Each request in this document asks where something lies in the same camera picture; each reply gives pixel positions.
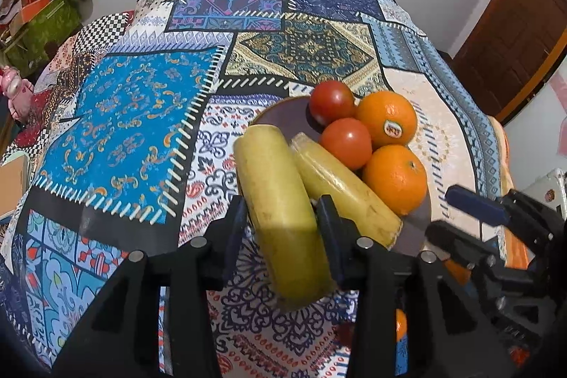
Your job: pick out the tan cardboard box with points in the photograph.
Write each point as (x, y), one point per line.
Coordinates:
(11, 183)

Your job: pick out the patchwork printed blanket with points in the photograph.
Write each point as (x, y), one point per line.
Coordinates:
(133, 116)

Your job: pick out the yellow banana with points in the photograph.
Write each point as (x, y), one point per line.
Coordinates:
(345, 192)
(277, 192)

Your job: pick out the small tangerine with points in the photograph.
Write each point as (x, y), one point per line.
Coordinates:
(401, 325)

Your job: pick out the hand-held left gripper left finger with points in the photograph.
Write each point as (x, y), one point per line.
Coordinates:
(235, 225)

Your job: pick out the brown wooden door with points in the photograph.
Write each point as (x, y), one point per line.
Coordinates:
(509, 37)

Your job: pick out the purple round plate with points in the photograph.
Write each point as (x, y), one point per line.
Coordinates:
(288, 114)

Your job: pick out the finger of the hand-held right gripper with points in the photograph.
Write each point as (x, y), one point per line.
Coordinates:
(476, 205)
(449, 238)

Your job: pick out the large orange with sticker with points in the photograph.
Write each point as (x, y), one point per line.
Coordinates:
(383, 114)

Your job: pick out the red tomato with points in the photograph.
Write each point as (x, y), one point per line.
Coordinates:
(346, 143)
(331, 102)

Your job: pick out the green patterned bag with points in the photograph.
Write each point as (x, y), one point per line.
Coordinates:
(40, 32)

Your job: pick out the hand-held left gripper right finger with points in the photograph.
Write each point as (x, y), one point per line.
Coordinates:
(330, 227)

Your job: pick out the white plastic object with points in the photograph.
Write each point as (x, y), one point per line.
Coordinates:
(547, 187)

